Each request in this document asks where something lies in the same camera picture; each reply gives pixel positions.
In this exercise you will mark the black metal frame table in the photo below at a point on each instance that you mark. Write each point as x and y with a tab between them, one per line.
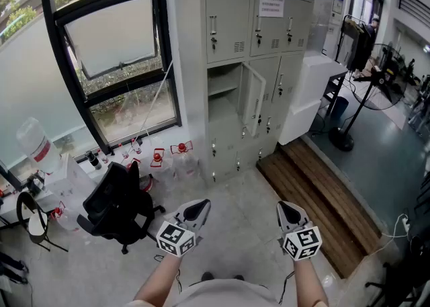
331	94

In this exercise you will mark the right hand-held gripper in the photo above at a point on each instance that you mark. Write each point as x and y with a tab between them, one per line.
302	243

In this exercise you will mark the person's dark shoe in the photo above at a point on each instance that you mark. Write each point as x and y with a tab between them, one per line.
238	277
207	277

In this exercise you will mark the white water dispenser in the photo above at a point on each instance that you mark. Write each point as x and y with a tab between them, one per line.
74	178

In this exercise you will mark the small clear bottle red cap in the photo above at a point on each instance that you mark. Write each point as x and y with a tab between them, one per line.
124	152
136	147
103	157

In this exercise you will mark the person's left forearm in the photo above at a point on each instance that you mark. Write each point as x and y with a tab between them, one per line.
158	278

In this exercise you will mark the group of black locker keys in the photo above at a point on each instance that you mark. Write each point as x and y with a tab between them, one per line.
213	42

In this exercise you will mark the black metal railing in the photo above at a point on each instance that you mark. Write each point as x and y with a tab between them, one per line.
413	3

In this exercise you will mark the black metal stand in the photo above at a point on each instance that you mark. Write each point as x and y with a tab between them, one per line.
416	265

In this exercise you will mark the black standing fan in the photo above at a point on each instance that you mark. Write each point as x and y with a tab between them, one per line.
341	137

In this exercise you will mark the clear water jug red cap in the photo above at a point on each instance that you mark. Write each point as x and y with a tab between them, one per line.
65	218
161	168
184	161

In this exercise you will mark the person's left dark shoe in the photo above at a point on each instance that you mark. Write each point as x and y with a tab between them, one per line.
207	277

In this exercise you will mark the person's right forearm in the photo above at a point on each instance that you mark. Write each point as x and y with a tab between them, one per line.
307	282

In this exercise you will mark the black framed window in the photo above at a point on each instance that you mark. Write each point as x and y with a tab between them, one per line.
164	30

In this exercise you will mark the thin white pole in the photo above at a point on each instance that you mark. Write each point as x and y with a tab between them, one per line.
158	94

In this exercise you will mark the white power strip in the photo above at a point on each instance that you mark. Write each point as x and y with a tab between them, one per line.
406	223

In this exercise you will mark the inverted clear dispenser water bottle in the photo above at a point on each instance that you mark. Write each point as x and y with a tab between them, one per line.
37	144

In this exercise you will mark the clothes rack with dark garments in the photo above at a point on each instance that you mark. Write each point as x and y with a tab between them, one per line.
361	47

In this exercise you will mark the white paper notice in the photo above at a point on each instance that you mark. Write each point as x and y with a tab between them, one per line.
271	5

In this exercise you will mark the wooden plank step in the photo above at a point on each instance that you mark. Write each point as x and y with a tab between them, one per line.
319	198

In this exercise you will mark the blue waste bin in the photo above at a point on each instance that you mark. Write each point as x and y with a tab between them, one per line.
340	109

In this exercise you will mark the grey metal cabinet door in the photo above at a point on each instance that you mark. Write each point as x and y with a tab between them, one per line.
252	97

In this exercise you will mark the black drink bottle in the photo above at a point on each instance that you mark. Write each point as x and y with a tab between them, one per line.
94	161

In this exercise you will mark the person's right dark shoe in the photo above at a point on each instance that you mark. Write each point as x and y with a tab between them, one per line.
238	277

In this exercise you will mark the grey metal locker cabinet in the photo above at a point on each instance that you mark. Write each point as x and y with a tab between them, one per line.
228	23

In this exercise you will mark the frosted glass window sash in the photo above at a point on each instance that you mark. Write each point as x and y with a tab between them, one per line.
111	30

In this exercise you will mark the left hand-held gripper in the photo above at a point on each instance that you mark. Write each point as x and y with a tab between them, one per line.
174	238

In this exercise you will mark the black office chair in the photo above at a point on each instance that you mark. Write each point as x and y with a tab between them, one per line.
114	205

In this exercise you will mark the black frame white seat stool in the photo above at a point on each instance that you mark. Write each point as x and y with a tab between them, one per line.
37	225

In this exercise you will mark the person's white shirt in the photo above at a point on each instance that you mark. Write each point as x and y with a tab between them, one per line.
218	295

